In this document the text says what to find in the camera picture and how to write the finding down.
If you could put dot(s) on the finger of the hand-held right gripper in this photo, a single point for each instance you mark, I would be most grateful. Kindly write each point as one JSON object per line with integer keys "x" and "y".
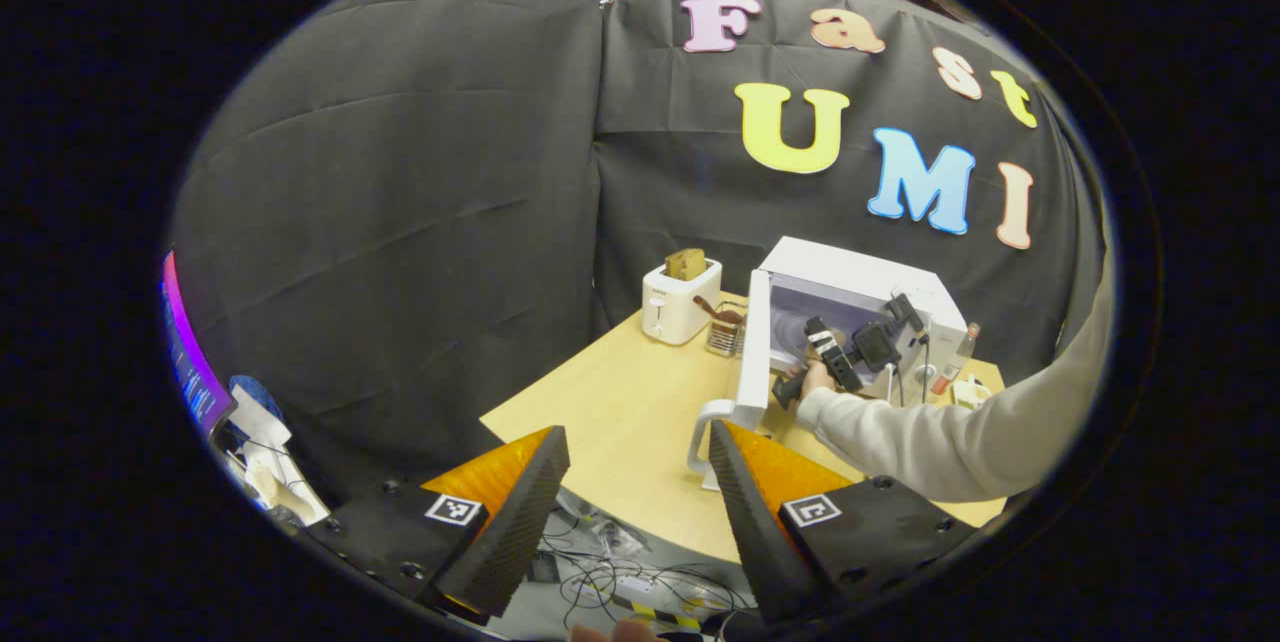
{"x": 828, "y": 352}

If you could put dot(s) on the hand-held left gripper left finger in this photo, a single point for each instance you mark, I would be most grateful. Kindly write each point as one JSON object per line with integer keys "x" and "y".
{"x": 515, "y": 532}

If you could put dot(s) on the computer monitor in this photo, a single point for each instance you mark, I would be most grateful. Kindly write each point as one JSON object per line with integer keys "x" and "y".
{"x": 190, "y": 372}

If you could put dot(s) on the brown toast slice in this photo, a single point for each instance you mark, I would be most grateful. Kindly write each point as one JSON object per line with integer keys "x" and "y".
{"x": 686, "y": 264}

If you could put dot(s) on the brown wooden spoon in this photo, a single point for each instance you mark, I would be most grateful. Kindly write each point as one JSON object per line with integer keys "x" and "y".
{"x": 712, "y": 307}

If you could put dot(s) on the white divided dish with beans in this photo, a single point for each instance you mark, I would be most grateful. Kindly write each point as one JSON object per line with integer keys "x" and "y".
{"x": 975, "y": 392}

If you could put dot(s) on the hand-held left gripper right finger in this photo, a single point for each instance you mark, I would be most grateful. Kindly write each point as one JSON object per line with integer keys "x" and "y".
{"x": 755, "y": 532}

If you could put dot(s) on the white microwave oven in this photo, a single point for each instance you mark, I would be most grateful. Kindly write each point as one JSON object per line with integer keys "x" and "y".
{"x": 850, "y": 272}

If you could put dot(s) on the white toaster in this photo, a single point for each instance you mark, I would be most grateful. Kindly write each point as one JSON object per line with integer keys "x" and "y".
{"x": 675, "y": 307}

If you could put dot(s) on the black backdrop cloth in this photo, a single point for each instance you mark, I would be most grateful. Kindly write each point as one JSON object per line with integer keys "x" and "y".
{"x": 400, "y": 222}

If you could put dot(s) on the blue cloth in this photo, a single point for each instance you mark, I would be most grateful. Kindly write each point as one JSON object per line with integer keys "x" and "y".
{"x": 255, "y": 394}

